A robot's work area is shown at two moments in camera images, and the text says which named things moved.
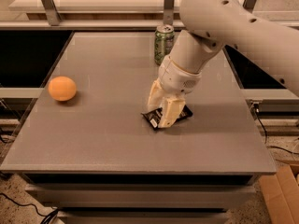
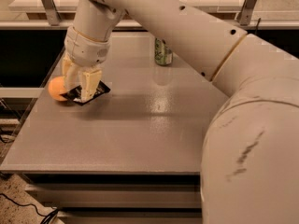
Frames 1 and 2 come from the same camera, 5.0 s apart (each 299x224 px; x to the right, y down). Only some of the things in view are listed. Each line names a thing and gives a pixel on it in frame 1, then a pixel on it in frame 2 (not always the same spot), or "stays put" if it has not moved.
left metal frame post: x=50 y=9 stays put
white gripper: x=177 y=78 to x=84 y=49
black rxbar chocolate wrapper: x=154 y=117 to x=76 y=93
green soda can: x=163 y=40 stays put
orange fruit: x=62 y=88 stays put
